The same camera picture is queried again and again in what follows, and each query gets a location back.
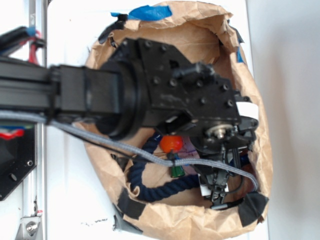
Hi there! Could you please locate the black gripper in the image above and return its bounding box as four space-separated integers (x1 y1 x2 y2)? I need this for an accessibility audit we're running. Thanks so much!
149 62 259 155

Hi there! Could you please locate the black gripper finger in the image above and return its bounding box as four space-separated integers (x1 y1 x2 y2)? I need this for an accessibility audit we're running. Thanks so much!
198 174 214 200
212 172 229 204

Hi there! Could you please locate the dark blue rope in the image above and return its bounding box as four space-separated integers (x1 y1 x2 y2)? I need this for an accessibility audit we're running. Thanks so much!
128 133 201 202

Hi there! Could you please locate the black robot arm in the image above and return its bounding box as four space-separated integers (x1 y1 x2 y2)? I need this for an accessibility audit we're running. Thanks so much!
0 39 259 206

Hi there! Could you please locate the orange toy carrot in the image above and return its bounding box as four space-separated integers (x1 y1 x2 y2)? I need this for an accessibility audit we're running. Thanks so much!
159 135 185 178

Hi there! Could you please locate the brown paper bag bin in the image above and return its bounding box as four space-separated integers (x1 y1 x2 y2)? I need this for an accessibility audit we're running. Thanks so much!
85 0 273 240

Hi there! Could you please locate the grey braided cable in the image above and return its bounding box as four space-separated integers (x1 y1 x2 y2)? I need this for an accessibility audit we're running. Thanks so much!
0 111 260 193

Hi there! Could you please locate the aluminium extrusion rail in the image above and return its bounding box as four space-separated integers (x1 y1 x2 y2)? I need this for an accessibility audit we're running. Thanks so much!
22 0 49 240

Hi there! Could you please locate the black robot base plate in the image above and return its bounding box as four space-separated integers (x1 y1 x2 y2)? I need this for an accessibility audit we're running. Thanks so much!
0 128 37 201

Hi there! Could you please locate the metal corner bracket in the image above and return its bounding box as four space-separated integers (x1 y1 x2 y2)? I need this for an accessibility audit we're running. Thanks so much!
15 216 43 240

